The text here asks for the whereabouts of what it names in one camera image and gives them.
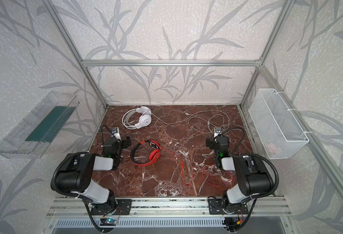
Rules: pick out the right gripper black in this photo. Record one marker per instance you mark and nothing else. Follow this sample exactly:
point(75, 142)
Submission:
point(214, 142)

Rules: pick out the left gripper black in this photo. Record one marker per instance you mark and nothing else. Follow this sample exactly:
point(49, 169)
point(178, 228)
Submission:
point(124, 142)

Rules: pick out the red black headphones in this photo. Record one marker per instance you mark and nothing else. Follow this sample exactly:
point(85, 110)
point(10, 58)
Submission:
point(153, 155)

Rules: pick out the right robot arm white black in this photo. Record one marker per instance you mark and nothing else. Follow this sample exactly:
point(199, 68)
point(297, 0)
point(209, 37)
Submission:
point(256, 178)

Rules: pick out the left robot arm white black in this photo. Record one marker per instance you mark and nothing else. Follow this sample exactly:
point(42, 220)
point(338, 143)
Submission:
point(73, 176)

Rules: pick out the white headphones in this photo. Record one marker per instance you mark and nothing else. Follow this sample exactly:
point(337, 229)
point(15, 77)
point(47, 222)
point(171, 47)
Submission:
point(144, 119)

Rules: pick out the pink object in basket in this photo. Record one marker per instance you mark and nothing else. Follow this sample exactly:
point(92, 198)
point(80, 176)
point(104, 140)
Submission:
point(272, 148)

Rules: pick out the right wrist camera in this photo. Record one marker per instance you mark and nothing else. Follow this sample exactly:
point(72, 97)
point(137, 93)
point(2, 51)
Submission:
point(217, 131)

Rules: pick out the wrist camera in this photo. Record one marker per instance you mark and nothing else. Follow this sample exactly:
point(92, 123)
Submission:
point(217, 131)
point(115, 133)

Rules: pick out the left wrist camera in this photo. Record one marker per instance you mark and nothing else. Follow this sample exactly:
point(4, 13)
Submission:
point(115, 133)

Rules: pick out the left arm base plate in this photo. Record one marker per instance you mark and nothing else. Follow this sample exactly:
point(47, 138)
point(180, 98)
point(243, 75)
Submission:
point(120, 207)

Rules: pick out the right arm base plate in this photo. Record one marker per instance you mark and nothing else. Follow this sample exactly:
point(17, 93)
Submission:
point(221, 206)

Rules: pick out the white wire mesh basket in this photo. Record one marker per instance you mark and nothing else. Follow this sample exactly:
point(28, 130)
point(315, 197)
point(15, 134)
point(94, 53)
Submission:
point(275, 123)

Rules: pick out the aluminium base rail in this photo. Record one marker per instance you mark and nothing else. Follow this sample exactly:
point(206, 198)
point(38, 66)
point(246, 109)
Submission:
point(166, 207)

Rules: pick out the clear plastic wall tray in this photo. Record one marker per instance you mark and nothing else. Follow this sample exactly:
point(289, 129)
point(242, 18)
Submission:
point(34, 134)

